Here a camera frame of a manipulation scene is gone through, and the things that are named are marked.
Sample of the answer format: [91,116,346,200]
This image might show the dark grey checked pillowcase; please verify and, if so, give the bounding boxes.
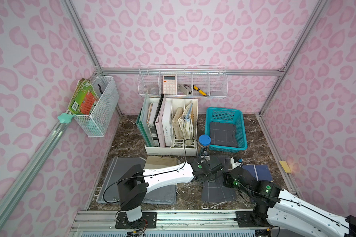
[210,122,238,147]
[201,155,237,203]

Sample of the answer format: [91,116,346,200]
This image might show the beige cream grey pillowcase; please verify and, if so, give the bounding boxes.
[143,156,180,205]

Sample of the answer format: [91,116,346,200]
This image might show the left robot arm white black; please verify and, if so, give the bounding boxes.
[114,157,224,224]

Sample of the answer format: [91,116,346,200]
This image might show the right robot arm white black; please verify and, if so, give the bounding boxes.
[223,167,356,237]

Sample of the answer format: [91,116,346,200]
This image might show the navy blue pillowcase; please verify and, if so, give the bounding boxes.
[242,165,273,182]

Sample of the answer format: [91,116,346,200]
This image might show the grey pillowcase with white stripe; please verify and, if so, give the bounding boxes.
[97,158,146,204]

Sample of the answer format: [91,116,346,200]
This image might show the blue lid pencil jar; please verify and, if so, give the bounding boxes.
[197,134,211,161]

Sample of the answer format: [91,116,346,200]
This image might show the brown paper envelopes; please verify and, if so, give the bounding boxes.
[172,100,195,147]

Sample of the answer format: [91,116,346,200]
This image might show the white file organiser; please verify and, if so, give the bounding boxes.
[144,98,198,156]

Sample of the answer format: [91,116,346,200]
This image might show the yellow sticky note pad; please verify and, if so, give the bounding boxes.
[279,161,292,173]

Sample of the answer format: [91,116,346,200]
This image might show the pink white book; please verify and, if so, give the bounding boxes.
[154,94,173,148]

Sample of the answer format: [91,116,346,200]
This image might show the yellow utility knife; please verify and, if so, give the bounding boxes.
[193,85,207,96]

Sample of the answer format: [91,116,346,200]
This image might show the grey stapler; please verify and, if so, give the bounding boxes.
[178,84,192,96]

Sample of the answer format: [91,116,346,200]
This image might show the green folder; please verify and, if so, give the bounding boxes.
[136,93,155,147]

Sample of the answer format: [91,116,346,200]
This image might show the pink calculator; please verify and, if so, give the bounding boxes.
[162,75,177,95]

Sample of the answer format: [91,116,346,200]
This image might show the clear dome in shelf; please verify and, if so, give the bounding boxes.
[147,85,160,95]

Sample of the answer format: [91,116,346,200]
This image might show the green red booklet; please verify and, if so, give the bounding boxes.
[68,79,99,115]

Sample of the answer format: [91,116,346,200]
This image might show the mint green clip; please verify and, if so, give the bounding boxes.
[57,113,75,123]

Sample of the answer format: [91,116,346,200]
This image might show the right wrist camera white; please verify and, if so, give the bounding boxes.
[230,157,243,170]

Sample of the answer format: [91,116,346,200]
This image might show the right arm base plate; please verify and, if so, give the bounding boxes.
[234,210,260,228]

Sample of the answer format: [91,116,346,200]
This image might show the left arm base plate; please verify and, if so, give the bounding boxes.
[115,211,157,230]

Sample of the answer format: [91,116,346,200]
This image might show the white wire wall shelf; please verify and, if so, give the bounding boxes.
[137,64,228,98]

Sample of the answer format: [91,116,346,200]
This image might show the white mesh wall basket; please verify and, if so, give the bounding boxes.
[74,76,119,138]

